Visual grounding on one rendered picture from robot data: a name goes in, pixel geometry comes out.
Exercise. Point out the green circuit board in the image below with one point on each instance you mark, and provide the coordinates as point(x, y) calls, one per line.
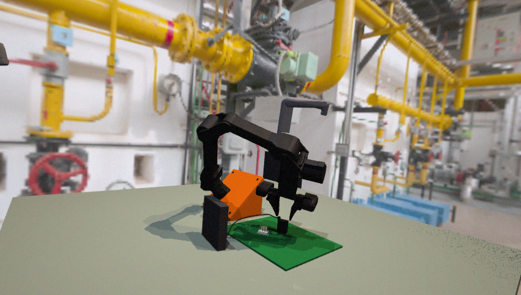
point(287, 251)

